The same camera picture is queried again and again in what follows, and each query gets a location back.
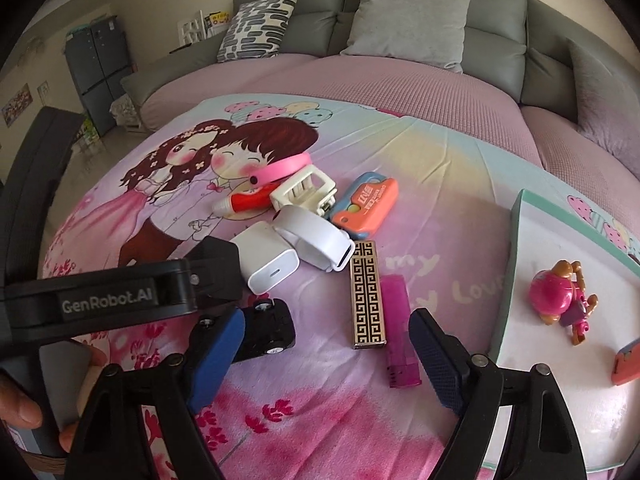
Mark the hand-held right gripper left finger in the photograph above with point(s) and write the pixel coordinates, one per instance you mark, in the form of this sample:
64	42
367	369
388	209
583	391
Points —
215	365

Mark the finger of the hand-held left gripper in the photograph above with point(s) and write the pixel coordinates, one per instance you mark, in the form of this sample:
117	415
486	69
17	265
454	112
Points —
215	270

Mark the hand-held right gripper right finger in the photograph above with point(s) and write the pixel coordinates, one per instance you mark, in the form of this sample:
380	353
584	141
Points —
440	365

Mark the white charger adapter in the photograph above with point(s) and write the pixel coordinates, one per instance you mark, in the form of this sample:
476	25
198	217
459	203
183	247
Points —
265	255

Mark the pink lighter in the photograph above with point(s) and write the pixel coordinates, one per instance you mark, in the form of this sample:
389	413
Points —
397	330

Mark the black toy car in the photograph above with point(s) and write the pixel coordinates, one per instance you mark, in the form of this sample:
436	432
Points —
270	330

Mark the red and white pen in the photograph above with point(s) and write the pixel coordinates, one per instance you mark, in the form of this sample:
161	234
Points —
245	203

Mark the gold and black patterned box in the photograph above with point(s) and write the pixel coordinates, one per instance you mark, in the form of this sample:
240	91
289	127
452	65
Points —
367	295

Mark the white oval device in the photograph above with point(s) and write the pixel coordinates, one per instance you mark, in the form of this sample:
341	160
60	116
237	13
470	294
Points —
310	235

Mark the pink wristwatch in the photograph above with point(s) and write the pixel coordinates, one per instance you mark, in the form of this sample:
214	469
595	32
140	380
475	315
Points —
285	167

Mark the white plastic holder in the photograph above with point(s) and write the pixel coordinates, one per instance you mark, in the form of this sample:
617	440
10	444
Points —
320	182

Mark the white tray with teal rim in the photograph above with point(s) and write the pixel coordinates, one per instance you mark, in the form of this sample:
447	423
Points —
550	250

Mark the orange and blue toy phone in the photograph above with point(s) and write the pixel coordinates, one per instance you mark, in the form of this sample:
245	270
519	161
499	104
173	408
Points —
365	210

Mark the person's left hand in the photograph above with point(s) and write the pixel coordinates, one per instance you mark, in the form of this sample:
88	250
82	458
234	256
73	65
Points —
20	407

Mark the pink toy figure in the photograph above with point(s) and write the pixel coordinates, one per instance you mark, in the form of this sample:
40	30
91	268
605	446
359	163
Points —
552	292

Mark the green box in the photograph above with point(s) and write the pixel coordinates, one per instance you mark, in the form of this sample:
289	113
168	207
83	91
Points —
86	132

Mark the floral covered stool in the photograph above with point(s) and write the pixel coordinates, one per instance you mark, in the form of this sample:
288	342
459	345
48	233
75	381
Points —
127	112

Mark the printed cartoon blanket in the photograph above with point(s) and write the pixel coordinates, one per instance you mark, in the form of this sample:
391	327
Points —
425	185

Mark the orange toy piece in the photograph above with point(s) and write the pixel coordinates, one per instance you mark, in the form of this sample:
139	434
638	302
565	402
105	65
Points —
627	362

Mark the blue-grey cabinet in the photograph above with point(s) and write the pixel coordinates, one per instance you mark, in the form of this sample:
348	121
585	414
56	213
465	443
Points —
97	75

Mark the pink sofa cover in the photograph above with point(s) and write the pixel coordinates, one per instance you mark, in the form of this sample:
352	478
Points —
350	80

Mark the black and white patterned pillow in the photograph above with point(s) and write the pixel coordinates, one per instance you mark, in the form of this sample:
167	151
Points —
255	25

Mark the yellow book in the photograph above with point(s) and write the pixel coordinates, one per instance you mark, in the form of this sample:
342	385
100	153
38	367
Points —
217	20

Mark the large light grey pillow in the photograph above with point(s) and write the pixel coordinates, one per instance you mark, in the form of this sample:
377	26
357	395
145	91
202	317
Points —
405	25

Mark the grey velvet pillow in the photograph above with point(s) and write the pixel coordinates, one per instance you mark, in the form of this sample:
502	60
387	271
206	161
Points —
610	105

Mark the grey sofa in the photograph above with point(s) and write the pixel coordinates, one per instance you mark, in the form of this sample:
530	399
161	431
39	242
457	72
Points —
500	20

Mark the wall poster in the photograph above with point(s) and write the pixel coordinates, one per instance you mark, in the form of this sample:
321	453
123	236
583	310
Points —
17	102

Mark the small wall paper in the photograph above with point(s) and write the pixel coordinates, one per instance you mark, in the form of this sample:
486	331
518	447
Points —
43	89

